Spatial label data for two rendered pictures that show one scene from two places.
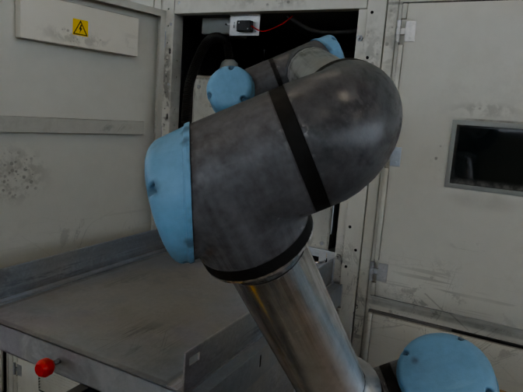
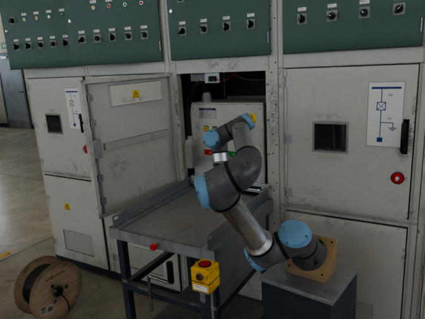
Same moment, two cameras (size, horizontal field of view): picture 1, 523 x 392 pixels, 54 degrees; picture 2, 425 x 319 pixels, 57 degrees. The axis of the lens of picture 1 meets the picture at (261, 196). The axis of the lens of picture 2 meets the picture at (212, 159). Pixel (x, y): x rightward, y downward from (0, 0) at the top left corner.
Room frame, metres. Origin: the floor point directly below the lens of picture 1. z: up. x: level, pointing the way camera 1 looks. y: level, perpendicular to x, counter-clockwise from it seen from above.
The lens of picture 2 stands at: (-0.80, -0.05, 1.65)
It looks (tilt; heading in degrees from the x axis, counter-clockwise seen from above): 14 degrees down; 4
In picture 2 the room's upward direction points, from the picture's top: 3 degrees counter-clockwise
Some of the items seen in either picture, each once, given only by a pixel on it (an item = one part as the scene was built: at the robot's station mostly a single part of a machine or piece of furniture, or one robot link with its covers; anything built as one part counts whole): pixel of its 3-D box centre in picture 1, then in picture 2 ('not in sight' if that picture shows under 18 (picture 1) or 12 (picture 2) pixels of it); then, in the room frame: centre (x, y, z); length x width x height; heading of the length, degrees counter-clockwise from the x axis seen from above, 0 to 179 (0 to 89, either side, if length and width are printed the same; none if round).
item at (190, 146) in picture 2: not in sight; (191, 153); (1.54, 0.24, 1.09); 0.08 x 0.05 x 0.17; 153
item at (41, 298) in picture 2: not in sight; (49, 287); (1.50, 1.27, 0.20); 0.40 x 0.22 x 0.40; 150
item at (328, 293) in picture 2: not in sight; (310, 272); (0.72, -0.34, 0.74); 0.32 x 0.32 x 0.02; 55
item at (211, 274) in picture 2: not in sight; (205, 275); (0.52, 0.10, 0.85); 0.08 x 0.08 x 0.10; 63
